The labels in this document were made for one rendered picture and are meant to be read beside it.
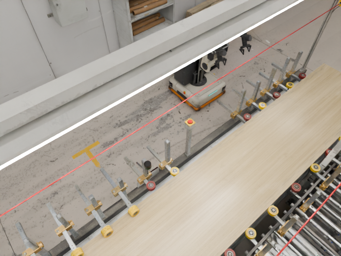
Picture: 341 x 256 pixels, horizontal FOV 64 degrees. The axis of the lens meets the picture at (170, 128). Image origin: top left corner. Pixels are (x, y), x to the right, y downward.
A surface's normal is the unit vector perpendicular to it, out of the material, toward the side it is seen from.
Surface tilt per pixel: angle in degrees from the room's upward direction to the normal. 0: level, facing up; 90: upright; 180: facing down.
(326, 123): 0
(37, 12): 90
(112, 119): 0
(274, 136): 0
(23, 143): 61
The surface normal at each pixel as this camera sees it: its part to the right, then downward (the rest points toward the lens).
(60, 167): 0.00, -0.62
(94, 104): 0.56, 0.22
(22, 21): 0.64, 0.60
